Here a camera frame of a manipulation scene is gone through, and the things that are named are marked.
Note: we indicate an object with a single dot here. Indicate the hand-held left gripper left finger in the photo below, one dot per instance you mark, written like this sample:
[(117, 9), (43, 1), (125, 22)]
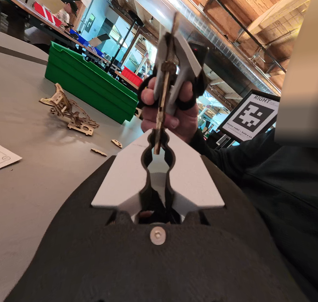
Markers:
[(121, 180)]

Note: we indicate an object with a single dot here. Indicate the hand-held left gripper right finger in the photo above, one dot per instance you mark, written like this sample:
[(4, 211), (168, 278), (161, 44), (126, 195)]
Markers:
[(193, 182)]

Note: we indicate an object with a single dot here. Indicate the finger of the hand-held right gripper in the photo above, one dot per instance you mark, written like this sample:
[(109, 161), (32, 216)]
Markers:
[(190, 58), (161, 56)]

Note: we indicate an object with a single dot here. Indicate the long wooden model rod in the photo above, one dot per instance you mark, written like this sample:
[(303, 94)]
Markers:
[(164, 88)]

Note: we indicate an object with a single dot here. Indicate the person's right forearm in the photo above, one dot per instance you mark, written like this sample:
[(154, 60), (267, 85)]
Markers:
[(236, 153)]

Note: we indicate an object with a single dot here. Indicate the partly built wooden model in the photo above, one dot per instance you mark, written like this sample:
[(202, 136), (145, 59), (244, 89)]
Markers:
[(72, 113)]

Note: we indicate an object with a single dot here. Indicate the person's right hand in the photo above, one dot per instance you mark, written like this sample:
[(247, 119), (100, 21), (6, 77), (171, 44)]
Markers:
[(185, 123)]

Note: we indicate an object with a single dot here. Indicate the short red plastic bin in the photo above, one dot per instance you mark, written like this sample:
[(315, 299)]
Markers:
[(131, 76)]

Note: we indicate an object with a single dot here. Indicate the small wavy wooden strip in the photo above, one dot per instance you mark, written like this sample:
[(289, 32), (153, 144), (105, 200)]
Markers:
[(98, 152)]

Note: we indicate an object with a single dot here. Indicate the small wooden part with holes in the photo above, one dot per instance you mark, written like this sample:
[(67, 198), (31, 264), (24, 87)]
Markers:
[(116, 143)]

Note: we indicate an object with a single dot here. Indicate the green plastic bin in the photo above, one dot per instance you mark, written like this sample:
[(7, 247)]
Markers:
[(87, 83)]

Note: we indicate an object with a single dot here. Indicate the black framed marker sign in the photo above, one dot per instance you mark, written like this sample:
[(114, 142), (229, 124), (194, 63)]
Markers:
[(251, 115)]

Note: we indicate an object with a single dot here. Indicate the small blue plastic bin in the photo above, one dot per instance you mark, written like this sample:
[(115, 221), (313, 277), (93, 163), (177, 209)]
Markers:
[(79, 37)]

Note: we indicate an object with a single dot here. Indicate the paper instruction sheet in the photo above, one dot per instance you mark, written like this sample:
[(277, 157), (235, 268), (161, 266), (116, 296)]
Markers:
[(7, 158)]

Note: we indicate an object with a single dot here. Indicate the long red plastic bin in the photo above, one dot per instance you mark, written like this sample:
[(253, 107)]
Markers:
[(46, 12)]

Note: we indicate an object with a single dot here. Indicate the silver ventilation duct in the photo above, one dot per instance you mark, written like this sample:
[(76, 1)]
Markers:
[(223, 46)]

